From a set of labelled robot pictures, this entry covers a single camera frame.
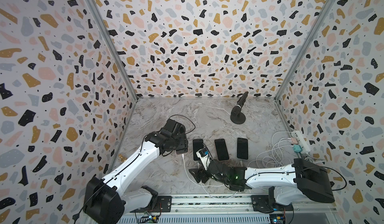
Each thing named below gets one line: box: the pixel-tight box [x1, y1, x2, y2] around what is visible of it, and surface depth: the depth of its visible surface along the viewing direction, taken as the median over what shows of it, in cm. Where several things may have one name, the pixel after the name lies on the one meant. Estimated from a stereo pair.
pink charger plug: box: [290, 137, 300, 145], surface depth 99 cm
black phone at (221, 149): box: [214, 138, 230, 161], surface depth 95 cm
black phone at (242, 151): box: [237, 137, 249, 160], surface depth 95 cm
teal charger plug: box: [293, 144, 304, 153], surface depth 95 cm
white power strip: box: [291, 130, 311, 154], surface depth 97 cm
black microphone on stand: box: [230, 91, 249, 125], surface depth 99 cm
